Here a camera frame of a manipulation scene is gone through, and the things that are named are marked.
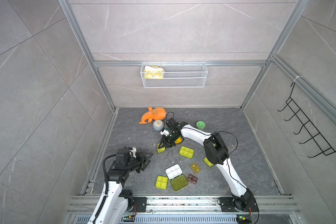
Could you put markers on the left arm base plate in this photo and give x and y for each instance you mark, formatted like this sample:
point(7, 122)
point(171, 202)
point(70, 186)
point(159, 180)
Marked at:
point(137, 204)

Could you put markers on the dark red small pillbox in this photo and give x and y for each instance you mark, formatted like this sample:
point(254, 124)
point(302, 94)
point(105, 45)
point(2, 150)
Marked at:
point(192, 178)

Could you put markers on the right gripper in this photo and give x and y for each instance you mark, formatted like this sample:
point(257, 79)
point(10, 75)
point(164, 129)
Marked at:
point(165, 143)

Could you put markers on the small yellow clear pillbox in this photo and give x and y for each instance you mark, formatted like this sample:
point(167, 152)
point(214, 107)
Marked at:
point(195, 168)

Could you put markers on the green four-cell pillbox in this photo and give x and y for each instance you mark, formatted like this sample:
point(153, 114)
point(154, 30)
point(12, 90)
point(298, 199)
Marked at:
point(160, 148)

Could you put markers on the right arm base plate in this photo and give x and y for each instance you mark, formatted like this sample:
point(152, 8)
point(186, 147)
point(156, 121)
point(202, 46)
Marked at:
point(229, 204)

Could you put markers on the green lid six-cell pillbox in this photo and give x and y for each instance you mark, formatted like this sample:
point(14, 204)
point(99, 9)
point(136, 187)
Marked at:
point(186, 152)

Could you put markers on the orange whale toy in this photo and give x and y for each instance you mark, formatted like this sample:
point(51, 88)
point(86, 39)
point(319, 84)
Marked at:
point(158, 113)

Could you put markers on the metal base rail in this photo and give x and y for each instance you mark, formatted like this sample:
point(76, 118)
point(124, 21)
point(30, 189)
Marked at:
point(205, 210)

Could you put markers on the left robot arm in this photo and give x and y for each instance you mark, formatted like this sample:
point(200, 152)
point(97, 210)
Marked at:
point(115, 200)

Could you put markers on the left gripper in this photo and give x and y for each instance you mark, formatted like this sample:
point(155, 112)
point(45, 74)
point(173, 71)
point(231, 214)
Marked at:
point(142, 159)

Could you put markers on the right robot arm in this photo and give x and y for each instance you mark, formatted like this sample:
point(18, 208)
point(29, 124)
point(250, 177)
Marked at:
point(216, 153)

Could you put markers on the black wall hook rack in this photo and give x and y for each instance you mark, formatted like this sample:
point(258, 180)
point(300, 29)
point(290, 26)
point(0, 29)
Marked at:
point(307, 126)

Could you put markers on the white wire wall basket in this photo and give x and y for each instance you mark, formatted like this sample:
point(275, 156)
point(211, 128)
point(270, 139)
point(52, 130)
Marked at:
point(178, 75)

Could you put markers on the amber lid small pillbox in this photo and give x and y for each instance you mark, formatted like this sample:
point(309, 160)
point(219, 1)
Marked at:
point(179, 140)

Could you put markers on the green lidded jar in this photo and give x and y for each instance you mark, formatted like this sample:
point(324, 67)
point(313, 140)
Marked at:
point(200, 125)

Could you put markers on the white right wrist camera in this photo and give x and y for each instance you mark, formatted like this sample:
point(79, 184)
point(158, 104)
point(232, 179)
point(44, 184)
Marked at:
point(165, 132)

